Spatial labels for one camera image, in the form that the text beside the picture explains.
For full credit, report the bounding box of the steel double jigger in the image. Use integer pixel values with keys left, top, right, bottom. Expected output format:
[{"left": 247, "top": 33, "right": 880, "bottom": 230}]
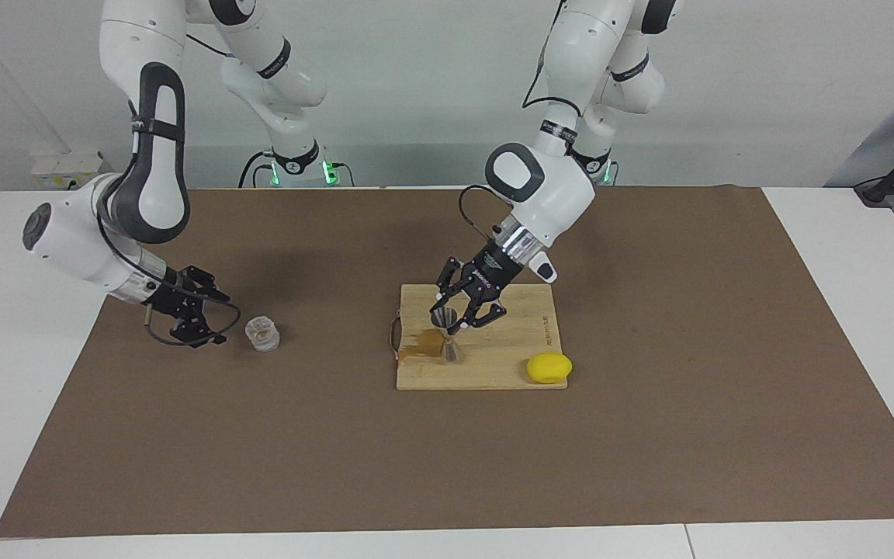
[{"left": 430, "top": 307, "right": 459, "bottom": 363}]

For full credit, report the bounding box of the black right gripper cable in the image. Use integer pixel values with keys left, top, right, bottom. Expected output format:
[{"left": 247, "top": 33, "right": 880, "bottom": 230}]
[{"left": 96, "top": 214, "right": 243, "bottom": 348}]

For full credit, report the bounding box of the wooden cutting board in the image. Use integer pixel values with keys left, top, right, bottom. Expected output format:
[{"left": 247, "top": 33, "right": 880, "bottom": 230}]
[{"left": 389, "top": 283, "right": 570, "bottom": 391}]

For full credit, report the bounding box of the brown paper table mat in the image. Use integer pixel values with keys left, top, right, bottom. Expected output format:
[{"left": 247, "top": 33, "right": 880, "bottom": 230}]
[{"left": 0, "top": 185, "right": 894, "bottom": 539}]

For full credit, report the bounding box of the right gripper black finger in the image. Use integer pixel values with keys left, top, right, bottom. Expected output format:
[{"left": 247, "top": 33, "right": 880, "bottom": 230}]
[
  {"left": 172, "top": 313, "right": 228, "bottom": 348},
  {"left": 181, "top": 266, "right": 232, "bottom": 304}
]

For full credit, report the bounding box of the white power socket box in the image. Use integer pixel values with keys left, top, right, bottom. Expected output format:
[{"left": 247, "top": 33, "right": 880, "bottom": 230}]
[{"left": 30, "top": 151, "right": 118, "bottom": 189}]

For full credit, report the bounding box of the black right base cable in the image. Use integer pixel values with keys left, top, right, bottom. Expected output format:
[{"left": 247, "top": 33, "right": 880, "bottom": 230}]
[{"left": 239, "top": 151, "right": 277, "bottom": 189}]

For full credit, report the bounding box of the yellow lemon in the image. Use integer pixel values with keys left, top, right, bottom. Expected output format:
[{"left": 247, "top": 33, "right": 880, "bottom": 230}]
[{"left": 526, "top": 352, "right": 573, "bottom": 385}]

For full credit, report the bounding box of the clear glass cup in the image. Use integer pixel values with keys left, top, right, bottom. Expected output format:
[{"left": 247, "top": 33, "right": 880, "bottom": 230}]
[{"left": 244, "top": 314, "right": 282, "bottom": 353}]

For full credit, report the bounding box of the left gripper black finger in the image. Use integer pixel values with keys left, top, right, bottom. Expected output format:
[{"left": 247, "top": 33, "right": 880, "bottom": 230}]
[
  {"left": 459, "top": 295, "right": 507, "bottom": 332},
  {"left": 435, "top": 259, "right": 470, "bottom": 313}
]

